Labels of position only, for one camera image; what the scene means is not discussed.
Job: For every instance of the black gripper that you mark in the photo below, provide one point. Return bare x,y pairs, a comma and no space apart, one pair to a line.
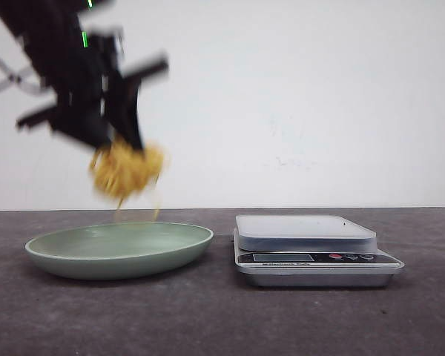
93,96

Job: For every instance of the yellow vermicelli noodle bundle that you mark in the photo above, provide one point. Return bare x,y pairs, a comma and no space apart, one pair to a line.
120,171

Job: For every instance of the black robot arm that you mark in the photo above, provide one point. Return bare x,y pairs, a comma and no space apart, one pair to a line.
19,16

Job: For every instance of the light green oval plate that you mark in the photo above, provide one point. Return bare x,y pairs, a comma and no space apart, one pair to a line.
119,250

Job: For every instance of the silver digital kitchen scale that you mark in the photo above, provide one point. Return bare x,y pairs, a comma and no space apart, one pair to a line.
310,250

